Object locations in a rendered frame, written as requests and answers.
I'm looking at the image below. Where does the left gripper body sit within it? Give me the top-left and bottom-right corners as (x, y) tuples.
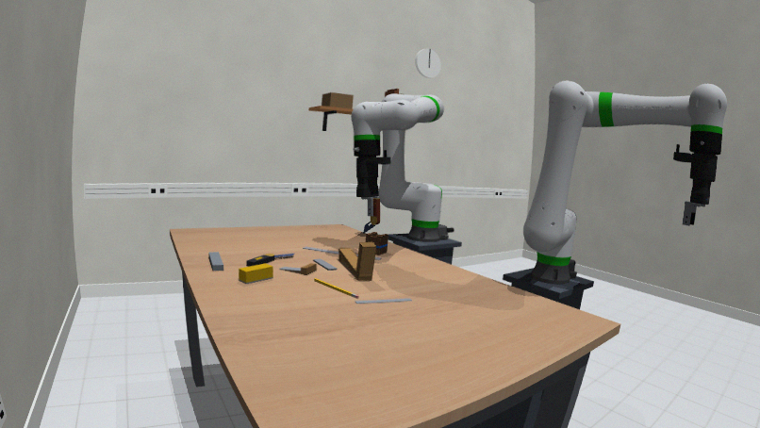
(673, 131), (722, 205)

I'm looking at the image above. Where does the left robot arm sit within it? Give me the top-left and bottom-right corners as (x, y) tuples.
(523, 81), (727, 284)

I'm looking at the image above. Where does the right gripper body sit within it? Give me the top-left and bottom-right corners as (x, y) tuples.
(354, 140), (390, 197)

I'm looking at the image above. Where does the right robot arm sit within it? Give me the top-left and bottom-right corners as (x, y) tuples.
(351, 94), (454, 242)

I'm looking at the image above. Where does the yellow rectangular block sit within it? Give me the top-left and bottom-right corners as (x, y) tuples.
(239, 264), (273, 284)

